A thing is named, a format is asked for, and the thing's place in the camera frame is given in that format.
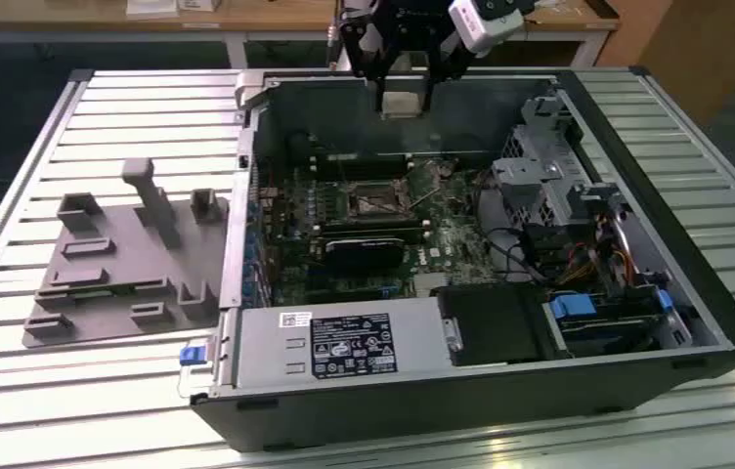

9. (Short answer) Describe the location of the metal locking lever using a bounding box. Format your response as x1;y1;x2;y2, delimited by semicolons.
411;187;442;210

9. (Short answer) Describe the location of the wooden cabinet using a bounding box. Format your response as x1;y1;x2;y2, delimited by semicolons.
594;0;735;129

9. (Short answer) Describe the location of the grey parts rack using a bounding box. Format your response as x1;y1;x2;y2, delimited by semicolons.
22;158;234;349

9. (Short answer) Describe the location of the small silver heat sink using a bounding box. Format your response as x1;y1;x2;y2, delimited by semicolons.
414;273;451;297

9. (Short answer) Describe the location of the black graphics card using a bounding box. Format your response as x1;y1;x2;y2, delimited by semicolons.
313;234;409;276

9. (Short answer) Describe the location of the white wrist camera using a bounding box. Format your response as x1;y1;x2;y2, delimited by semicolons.
447;0;530;53

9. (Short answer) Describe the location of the green RAM stick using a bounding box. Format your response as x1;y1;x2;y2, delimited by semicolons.
64;286;142;299

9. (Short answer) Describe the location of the wooden desk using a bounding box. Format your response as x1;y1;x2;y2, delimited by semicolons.
0;0;622;68

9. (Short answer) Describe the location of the coloured wire bundle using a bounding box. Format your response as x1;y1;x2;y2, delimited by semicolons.
560;237;641;290

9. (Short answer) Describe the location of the metal drive cage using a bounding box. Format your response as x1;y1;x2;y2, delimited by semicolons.
489;96;625;227

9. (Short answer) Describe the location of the silver CPU plate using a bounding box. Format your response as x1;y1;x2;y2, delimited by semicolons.
382;89;423;121

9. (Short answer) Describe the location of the white box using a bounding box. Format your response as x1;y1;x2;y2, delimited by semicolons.
124;0;182;21

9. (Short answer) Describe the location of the hard disk in blue carrier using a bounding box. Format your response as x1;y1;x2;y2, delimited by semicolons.
543;291;664;354

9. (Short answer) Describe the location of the CPU socket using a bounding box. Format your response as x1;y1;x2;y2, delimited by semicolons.
346;179;417;220

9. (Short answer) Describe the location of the silver power supply unit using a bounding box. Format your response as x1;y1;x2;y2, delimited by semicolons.
208;297;458;393

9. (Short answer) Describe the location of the metal socket cover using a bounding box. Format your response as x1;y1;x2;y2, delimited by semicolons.
405;158;458;192

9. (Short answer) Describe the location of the green motherboard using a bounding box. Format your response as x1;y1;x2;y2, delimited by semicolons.
247;150;513;309

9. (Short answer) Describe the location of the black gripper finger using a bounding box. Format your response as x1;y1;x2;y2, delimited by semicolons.
423;29;475;116
339;14;402;116

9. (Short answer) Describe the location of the black PC case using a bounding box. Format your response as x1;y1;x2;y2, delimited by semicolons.
188;65;735;453

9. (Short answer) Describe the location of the black drive box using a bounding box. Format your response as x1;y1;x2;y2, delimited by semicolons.
435;284;570;367

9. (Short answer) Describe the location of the black wire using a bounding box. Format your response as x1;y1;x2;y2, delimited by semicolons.
482;227;549;285

